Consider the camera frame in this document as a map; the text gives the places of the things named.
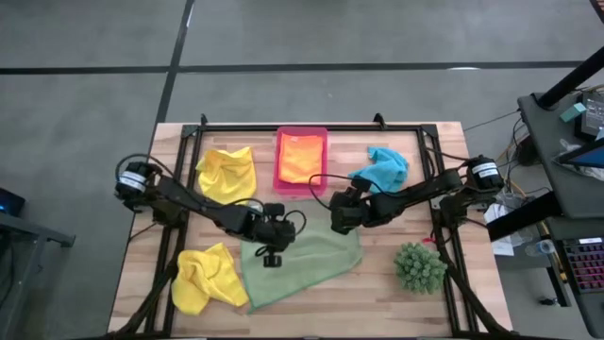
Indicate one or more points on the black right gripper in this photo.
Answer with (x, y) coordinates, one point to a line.
(351, 207)

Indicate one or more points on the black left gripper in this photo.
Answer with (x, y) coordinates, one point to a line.
(276, 232)

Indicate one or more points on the green microfiber towel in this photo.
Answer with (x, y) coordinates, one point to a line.
(321, 257)

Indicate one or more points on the orange microfiber towel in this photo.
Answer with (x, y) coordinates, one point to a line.
(301, 160)

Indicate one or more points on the yellow microfiber towel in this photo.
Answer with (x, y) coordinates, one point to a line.
(203, 283)
(226, 177)

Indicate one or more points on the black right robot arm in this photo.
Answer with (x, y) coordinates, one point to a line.
(424, 189)

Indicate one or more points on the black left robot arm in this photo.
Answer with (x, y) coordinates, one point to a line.
(198, 203)

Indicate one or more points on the blue microfiber towel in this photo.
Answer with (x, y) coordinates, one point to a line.
(384, 167)

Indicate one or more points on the pink translucent plastic bin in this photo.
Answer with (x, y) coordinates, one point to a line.
(302, 129)

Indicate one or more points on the green artificial plant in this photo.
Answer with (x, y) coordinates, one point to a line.
(419, 268)

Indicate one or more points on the white crumpled paper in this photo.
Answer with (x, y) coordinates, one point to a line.
(502, 248)

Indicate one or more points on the black power adapter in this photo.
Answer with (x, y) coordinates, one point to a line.
(526, 151)

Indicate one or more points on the clear plastic bottle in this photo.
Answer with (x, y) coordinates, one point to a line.
(542, 247)

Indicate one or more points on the small black device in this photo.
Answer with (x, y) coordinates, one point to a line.
(547, 300)

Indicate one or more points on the grey side desk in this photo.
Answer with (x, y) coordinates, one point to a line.
(585, 198)

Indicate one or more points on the small teal box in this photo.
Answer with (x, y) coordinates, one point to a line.
(573, 112)

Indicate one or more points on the tablet with blue screen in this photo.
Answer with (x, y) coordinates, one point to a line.
(587, 158)

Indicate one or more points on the backlit computer keyboard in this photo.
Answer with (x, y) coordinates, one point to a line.
(585, 264)

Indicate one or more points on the dark side table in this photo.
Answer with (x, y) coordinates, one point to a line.
(28, 231)

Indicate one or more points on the black diagonal pole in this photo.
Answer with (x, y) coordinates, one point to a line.
(571, 78)

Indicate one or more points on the black electronic device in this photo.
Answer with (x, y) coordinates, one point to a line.
(592, 113)

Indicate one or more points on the blue-lit black device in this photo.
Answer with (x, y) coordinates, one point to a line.
(9, 202)

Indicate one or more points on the black aluminium table frame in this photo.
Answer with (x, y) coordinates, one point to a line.
(236, 127)

